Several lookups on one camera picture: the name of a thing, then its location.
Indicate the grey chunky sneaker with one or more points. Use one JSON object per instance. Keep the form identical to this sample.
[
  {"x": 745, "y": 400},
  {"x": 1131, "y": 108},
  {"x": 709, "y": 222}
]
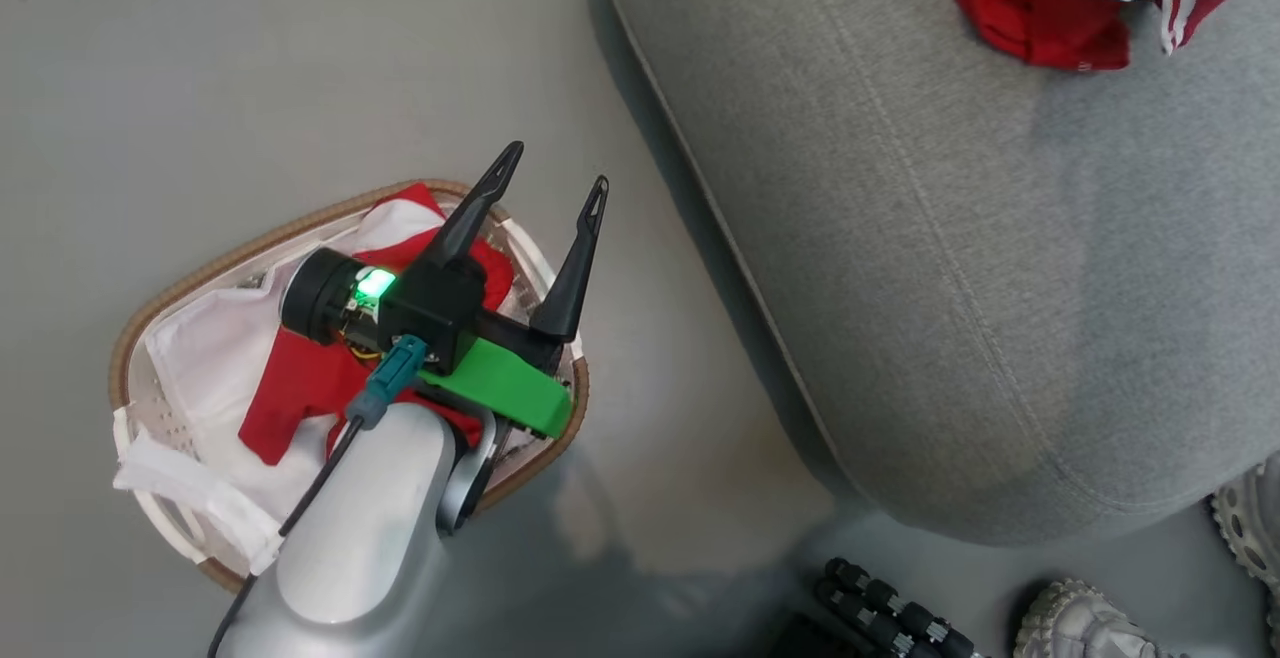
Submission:
[
  {"x": 1252, "y": 528},
  {"x": 1085, "y": 628}
]

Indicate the red garment in basket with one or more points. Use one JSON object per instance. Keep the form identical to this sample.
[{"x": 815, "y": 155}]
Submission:
[{"x": 300, "y": 383}]

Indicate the red garment with white stripes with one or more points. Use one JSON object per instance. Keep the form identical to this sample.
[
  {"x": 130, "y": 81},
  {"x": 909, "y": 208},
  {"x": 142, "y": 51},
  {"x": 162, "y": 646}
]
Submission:
[{"x": 1040, "y": 3}]

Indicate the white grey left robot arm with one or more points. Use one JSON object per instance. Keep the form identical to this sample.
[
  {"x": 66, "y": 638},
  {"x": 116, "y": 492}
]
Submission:
[{"x": 360, "y": 538}]

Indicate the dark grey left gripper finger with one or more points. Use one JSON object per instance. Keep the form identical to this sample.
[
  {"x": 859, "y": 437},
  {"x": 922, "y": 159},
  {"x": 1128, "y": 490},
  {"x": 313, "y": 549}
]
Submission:
[
  {"x": 470, "y": 223},
  {"x": 572, "y": 283}
]

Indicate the white laundry basket brown rim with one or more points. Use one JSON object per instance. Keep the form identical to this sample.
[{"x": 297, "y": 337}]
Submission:
[{"x": 160, "y": 308}]

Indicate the grey fabric sofa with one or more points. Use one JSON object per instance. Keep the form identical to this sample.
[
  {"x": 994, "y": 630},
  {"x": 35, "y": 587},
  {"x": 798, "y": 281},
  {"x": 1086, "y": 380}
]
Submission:
[{"x": 950, "y": 268}]

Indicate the black and green left gripper body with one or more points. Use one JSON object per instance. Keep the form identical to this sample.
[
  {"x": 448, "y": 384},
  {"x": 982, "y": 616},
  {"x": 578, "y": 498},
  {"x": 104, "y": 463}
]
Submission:
[{"x": 440, "y": 308}]

